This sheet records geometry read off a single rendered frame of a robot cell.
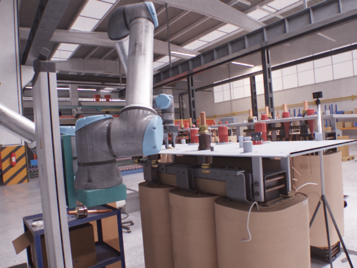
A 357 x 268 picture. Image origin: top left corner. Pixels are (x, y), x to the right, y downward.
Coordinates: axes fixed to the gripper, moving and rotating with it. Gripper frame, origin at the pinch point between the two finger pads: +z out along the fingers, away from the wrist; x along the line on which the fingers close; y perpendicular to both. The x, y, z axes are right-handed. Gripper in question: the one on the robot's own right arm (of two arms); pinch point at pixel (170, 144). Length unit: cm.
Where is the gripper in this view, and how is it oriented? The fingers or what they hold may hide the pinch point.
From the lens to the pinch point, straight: 176.2
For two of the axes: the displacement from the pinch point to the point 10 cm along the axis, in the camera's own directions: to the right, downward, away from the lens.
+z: 0.7, 10.0, 0.2
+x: 8.1, -0.7, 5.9
